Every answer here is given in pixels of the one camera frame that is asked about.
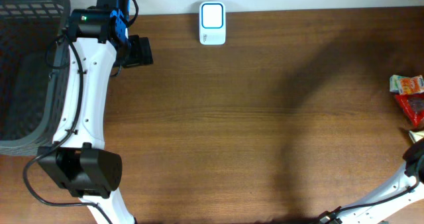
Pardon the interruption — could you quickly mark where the green tissue pack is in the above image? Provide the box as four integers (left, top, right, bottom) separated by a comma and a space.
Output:
390, 75, 405, 94

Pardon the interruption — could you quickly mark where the red snack bag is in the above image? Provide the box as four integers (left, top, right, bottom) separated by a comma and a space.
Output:
394, 93, 423, 127

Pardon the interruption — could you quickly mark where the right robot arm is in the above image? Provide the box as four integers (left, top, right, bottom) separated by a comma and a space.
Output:
315, 140, 423, 224

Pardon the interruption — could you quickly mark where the orange Kleenex tissue pack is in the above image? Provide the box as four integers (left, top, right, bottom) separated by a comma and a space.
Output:
397, 76, 423, 95

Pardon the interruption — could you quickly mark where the grey plastic shopping basket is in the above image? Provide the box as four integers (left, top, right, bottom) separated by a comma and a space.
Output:
1, 0, 70, 156

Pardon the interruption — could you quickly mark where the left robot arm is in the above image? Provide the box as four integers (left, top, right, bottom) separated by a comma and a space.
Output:
34, 0, 154, 223

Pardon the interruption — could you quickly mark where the white barcode scanner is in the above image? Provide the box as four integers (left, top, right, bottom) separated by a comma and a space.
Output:
199, 1, 227, 46

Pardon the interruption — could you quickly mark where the yellow wet wipes pack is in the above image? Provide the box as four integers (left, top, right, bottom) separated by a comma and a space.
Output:
408, 130, 424, 143

